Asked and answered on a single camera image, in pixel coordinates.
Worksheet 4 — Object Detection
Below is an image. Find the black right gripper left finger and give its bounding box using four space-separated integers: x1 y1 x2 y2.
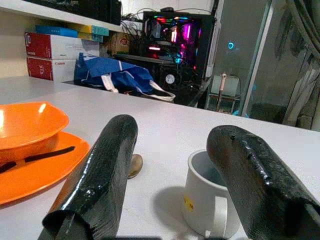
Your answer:
37 114 139 240

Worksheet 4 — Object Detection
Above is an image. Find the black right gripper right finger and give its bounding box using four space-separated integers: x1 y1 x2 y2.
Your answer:
206 124 320 240

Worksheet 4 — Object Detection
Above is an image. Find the white ceramic mug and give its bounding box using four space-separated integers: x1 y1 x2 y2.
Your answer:
181 149 241 239

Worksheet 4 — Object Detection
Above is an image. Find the orange plastic bowl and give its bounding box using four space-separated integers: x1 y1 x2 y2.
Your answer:
0 101 70 163

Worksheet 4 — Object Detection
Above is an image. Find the brass metal spoon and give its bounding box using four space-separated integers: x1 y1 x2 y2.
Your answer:
127 153 144 179

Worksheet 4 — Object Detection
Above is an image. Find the orange plastic plate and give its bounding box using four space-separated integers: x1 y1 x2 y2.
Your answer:
0 131 91 206

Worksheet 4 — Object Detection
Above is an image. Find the black strip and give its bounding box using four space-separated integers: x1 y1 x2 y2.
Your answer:
24 146 76 163

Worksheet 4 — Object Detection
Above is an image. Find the red white cardboard box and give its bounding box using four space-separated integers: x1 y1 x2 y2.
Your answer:
26 56 78 83
24 31 101 60

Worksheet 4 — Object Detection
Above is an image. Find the teal yellow box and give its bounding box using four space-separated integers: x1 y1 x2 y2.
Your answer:
77 24 110 43

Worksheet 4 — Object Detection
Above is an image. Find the flat blue box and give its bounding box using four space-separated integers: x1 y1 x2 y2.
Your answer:
35 24 79 38

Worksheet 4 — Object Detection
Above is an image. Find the computer with coloured lights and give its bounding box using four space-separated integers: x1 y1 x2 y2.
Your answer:
142 11 216 78

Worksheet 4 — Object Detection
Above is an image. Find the white shelf board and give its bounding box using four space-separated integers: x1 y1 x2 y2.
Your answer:
0 0 123 33

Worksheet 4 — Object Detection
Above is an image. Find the blue bag with white straps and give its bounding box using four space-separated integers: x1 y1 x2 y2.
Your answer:
74 52 177 102

